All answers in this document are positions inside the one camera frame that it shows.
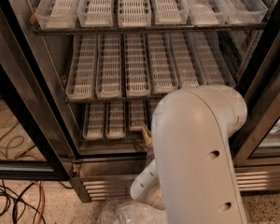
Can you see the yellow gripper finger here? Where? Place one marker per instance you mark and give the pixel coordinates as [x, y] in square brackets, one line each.
[147, 135]

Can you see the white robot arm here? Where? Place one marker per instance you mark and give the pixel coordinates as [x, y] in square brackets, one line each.
[192, 174]

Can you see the stainless steel fridge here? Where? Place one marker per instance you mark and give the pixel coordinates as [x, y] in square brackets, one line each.
[104, 170]

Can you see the right glass fridge door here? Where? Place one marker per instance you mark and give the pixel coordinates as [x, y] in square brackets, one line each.
[254, 146]

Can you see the glass fridge door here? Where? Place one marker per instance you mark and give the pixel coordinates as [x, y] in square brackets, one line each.
[254, 146]
[30, 86]

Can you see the left glass fridge door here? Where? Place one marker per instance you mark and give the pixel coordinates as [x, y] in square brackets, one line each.
[30, 86]

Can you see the clear plastic bag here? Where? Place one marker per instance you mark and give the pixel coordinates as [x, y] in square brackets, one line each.
[128, 211]

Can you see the bottom wire shelf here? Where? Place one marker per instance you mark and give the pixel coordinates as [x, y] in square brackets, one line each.
[129, 137]

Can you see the wire shelf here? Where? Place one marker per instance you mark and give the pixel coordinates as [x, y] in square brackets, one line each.
[149, 30]
[96, 100]
[129, 137]

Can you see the middle wire shelf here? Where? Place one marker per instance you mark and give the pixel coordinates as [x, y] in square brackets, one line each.
[96, 100]

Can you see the top wire shelf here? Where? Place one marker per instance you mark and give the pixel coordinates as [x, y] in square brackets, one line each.
[149, 30]

